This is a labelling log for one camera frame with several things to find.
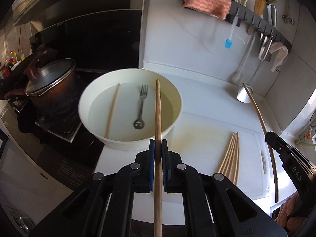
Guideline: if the person's right hand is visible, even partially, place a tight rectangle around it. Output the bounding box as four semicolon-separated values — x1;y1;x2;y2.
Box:
275;192;307;232

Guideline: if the metal fork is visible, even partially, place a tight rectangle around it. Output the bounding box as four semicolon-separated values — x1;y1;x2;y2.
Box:
133;85;148;130

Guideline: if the white plastic cutting board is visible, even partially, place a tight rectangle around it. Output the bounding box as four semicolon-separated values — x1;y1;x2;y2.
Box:
165;113;271;199

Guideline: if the gas valve with red knob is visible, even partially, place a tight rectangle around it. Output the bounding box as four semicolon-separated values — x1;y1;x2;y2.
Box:
298;128;315;142

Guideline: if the wooden chopstick in basin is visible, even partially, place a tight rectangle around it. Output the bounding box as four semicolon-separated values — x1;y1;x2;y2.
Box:
105;84;120;139

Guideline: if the white round basin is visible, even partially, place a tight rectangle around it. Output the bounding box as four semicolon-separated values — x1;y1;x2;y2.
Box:
78;69;182;150

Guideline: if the black induction cooktop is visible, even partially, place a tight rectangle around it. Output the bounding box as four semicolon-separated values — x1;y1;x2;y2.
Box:
0;9;144;193

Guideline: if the steel spatula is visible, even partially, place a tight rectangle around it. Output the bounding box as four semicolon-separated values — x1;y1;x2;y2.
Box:
237;35;273;103

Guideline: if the white bottle brush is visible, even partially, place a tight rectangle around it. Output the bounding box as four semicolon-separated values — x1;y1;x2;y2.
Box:
232;32;257;84

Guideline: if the dark pot with glass lid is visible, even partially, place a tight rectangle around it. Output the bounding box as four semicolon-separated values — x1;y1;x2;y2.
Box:
4;50;80;115

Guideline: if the white hanging rag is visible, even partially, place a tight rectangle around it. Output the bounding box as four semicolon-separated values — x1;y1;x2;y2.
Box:
269;42;289;72

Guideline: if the blue silicone basting brush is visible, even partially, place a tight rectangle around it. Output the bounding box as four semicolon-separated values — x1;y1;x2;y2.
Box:
224;14;239;49

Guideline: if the pink striped dish cloth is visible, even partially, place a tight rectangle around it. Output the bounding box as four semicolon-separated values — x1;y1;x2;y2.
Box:
181;0;232;20

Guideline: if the yellow gas hose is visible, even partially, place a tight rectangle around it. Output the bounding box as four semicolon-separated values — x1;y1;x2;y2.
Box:
294;135;316;147

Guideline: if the black wall utensil rack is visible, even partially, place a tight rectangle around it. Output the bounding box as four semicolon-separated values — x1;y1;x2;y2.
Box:
176;0;292;62

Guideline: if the wooden handled utensil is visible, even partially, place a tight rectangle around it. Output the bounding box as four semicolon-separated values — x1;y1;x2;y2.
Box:
247;0;267;35

